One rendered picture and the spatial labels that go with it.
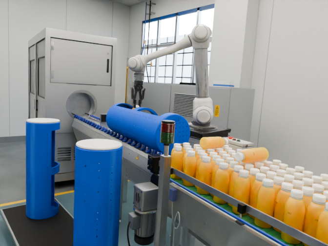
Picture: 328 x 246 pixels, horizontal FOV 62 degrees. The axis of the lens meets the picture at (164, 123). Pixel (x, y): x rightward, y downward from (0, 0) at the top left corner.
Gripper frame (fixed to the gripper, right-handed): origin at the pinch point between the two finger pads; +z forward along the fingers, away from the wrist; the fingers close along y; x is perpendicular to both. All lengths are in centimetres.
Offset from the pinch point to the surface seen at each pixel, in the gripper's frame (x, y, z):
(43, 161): -39, 68, 56
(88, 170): 62, 61, 35
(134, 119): 32.1, 18.1, 9.1
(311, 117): 8, -264, 9
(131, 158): 32, 18, 39
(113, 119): -3.1, 19.4, 14.2
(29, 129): -46, 78, 28
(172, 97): -122, -121, -3
